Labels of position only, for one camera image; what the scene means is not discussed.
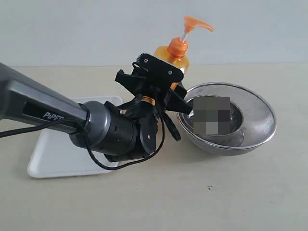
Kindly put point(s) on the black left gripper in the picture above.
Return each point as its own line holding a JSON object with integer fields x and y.
{"x": 156, "y": 88}

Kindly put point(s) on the orange pump soap bottle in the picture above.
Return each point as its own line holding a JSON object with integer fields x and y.
{"x": 175, "y": 52}

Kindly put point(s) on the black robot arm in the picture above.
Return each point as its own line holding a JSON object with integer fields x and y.
{"x": 123, "y": 133}

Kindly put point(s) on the small stainless steel bowl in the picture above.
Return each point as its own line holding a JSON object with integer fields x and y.
{"x": 214, "y": 118}

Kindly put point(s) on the steel mesh colander bowl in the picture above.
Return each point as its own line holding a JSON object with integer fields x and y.
{"x": 259, "y": 124}

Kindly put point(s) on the white rectangular foam tray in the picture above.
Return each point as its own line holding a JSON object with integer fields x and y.
{"x": 56, "y": 156}

